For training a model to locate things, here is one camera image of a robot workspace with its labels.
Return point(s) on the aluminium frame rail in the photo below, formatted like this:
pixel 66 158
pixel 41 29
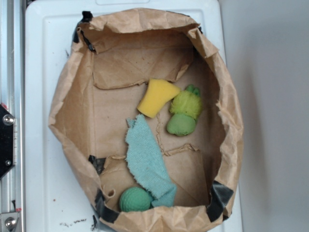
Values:
pixel 12 70

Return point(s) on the light blue cloth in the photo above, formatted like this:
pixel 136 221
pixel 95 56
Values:
pixel 146 164

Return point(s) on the silver corner bracket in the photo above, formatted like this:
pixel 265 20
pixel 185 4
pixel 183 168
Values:
pixel 9 221

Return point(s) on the green plush toy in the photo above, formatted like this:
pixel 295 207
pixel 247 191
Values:
pixel 185 108

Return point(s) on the green dimpled ball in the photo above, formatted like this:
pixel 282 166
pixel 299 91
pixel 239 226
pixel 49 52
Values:
pixel 135 199

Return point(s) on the brown paper bag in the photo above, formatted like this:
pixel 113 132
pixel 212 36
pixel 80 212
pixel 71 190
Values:
pixel 112 59

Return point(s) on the yellow sponge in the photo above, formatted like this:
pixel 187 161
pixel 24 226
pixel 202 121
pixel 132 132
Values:
pixel 158 93

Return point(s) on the white plastic tray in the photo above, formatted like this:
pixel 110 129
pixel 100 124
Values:
pixel 55 202

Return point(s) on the black bracket plate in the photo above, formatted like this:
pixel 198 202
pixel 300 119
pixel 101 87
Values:
pixel 7 159

